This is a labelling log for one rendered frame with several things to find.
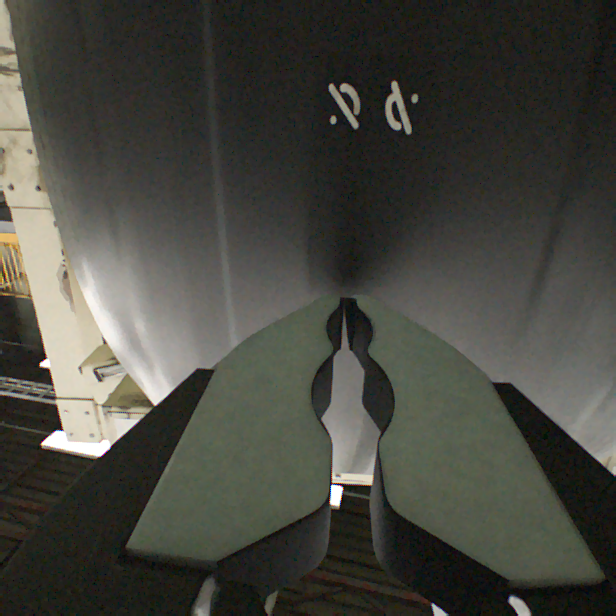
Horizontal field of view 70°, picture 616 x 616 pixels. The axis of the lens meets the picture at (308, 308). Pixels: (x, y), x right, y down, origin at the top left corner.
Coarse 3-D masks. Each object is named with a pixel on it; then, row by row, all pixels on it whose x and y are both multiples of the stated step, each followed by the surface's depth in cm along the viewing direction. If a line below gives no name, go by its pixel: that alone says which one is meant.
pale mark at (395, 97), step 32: (320, 64) 11; (352, 64) 11; (384, 64) 11; (416, 64) 11; (320, 96) 12; (352, 96) 11; (384, 96) 11; (416, 96) 11; (320, 128) 12; (352, 128) 12; (384, 128) 12; (416, 128) 12
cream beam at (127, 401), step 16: (128, 384) 80; (112, 400) 76; (128, 400) 76; (144, 400) 76; (112, 416) 75; (128, 416) 75; (112, 432) 76; (336, 480) 78; (352, 480) 78; (368, 480) 78
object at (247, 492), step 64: (320, 320) 11; (256, 384) 9; (320, 384) 9; (192, 448) 7; (256, 448) 7; (320, 448) 7; (192, 512) 6; (256, 512) 6; (320, 512) 6; (256, 576) 6
